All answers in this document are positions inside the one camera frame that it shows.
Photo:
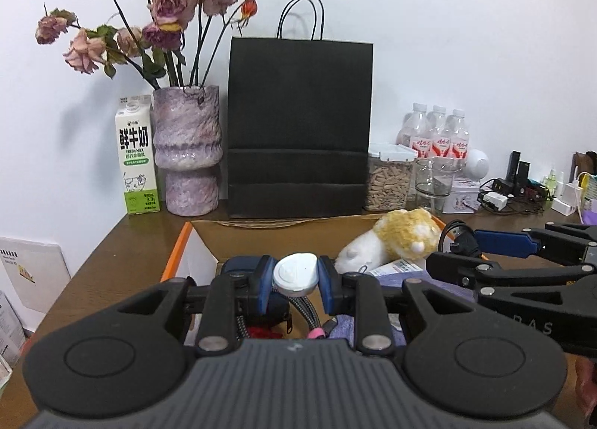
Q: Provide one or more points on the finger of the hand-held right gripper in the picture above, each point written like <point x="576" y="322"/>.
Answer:
<point x="461" y="270"/>
<point x="503" y="242"/>

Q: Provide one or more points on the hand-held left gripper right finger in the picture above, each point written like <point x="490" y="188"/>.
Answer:
<point x="330" y="284"/>

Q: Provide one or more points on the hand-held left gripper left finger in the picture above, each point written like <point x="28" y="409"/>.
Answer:
<point x="268" y="280"/>

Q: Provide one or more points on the white round lid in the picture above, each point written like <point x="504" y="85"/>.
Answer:
<point x="296" y="273"/>

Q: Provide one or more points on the navy zip pouch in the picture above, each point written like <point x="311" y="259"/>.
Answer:
<point x="233" y="265"/>

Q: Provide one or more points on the red artificial rose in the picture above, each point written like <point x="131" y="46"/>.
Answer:
<point x="261" y="332"/>

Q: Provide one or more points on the white plastic jar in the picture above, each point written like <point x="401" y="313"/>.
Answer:
<point x="401" y="266"/>

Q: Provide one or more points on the purple cloth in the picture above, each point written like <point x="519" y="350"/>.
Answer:
<point x="392" y="280"/>

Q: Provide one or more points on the white yellow plush toy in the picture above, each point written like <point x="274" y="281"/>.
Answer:
<point x="401" y="233"/>

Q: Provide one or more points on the red cardboard box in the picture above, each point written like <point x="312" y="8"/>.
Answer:
<point x="200" y="252"/>

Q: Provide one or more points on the brown wooden desktop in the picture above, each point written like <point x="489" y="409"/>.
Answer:
<point x="116" y="261"/>

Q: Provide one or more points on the person's right hand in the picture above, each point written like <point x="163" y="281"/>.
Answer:
<point x="588" y="382"/>

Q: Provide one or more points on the white plug adapter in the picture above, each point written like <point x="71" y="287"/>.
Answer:
<point x="494" y="200"/>

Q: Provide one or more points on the white tin box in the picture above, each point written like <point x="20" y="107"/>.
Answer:
<point x="461" y="198"/>

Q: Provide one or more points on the black charging dock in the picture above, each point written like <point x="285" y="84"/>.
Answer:
<point x="518" y="172"/>

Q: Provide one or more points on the small clear green bottle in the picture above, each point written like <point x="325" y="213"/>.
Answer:
<point x="552" y="184"/>

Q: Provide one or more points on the white round speaker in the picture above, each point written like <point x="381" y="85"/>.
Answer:
<point x="476" y="164"/>

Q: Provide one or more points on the clear glass cup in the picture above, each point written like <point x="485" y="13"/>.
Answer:
<point x="436" y="182"/>

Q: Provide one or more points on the purple plastic bag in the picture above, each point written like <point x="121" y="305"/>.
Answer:
<point x="591" y="212"/>

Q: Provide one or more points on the clear jar of seeds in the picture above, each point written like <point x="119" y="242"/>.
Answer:
<point x="389" y="182"/>

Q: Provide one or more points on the red label water bottle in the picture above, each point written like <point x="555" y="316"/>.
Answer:
<point x="437" y="133"/>
<point x="413" y="130"/>
<point x="456" y="137"/>

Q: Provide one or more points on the purple mottled ceramic vase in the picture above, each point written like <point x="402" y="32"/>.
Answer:
<point x="186" y="149"/>

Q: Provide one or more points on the black paper bag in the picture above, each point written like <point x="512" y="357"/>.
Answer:
<point x="298" y="121"/>

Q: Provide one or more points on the green white milk carton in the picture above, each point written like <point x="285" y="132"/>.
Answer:
<point x="137" y="163"/>

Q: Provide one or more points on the white board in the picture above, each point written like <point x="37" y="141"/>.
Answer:
<point x="32" y="270"/>

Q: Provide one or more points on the white printed packet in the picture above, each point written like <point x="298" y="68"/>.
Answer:
<point x="9" y="326"/>

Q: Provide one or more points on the dried pink rose bouquet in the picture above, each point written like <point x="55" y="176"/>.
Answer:
<point x="172" y="4"/>

